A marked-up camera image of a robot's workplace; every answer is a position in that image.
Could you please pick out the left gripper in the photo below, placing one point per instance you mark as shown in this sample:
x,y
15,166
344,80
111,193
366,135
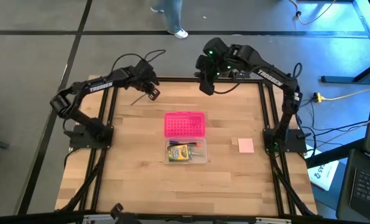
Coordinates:
x,y
144,77

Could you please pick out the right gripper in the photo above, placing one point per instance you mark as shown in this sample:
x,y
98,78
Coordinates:
x,y
206,82

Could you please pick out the dark pencil with orange eraser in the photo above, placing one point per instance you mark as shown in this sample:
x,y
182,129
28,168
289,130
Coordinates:
x,y
198,144
138,99

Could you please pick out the pink-lidded clear pencil case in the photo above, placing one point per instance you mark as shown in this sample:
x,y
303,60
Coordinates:
x,y
184,124

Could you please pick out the Crayola crayon box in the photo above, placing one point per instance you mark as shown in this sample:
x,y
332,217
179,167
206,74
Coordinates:
x,y
179,153

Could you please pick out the sticky note pad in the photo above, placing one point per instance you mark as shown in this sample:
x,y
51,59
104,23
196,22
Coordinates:
x,y
246,145

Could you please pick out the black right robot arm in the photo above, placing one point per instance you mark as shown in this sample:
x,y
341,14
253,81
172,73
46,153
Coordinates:
x,y
271,79

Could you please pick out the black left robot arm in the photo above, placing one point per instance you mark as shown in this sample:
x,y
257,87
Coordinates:
x,y
100,87

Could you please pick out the black power strip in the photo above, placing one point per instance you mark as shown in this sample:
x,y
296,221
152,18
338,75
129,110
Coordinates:
x,y
242,75

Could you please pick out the person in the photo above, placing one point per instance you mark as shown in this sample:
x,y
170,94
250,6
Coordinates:
x,y
173,15

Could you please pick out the white printed box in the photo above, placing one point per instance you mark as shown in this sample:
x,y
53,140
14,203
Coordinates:
x,y
324,179

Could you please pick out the black laptop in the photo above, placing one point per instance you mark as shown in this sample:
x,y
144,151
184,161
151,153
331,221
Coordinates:
x,y
368,186

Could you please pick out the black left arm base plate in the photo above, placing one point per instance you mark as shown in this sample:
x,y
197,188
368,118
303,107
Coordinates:
x,y
79,141

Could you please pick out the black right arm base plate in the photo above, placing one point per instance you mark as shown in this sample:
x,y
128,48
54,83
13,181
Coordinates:
x,y
296,144

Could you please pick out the small black mount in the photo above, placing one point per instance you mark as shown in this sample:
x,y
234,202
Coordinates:
x,y
117,211

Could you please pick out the metal desk leg frame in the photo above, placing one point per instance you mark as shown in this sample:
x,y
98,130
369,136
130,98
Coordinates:
x,y
343,79

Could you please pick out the silver bracket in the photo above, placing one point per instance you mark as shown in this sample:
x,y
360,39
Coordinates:
x,y
273,221

